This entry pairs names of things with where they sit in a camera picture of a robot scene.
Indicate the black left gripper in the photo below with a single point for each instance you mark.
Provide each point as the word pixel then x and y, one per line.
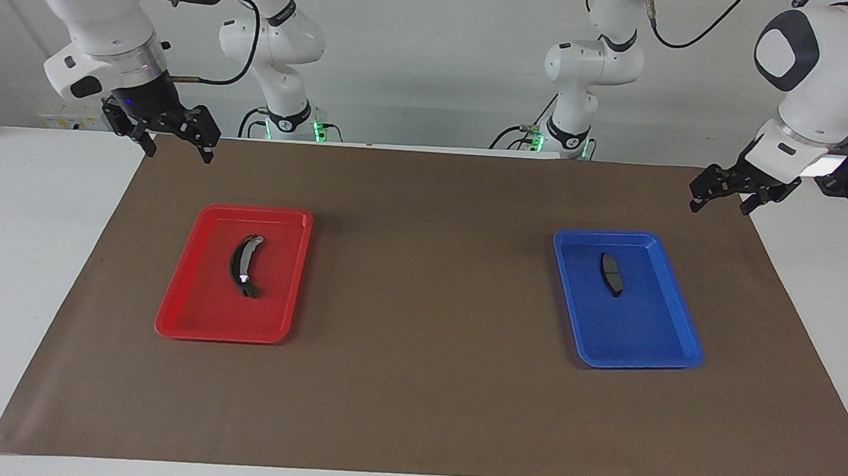
pixel 763 178

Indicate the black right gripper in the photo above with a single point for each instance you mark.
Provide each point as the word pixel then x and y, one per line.
pixel 154 107

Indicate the curved dark brake shoe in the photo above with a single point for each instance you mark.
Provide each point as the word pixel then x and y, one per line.
pixel 237 265

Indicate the small dark brake pad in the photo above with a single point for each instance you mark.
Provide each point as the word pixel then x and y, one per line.
pixel 609 273

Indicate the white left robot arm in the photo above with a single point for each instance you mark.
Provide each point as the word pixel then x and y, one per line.
pixel 823 93

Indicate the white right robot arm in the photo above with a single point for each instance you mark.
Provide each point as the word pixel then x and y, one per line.
pixel 106 12

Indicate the blue plastic tray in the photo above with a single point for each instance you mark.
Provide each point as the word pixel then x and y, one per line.
pixel 639 325

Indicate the red plastic tray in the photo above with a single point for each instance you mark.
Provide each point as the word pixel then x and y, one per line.
pixel 199 305

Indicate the brown table mat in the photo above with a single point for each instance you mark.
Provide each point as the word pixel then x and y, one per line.
pixel 415 385

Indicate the white wall socket box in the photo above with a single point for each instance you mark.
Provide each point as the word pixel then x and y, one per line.
pixel 70 122

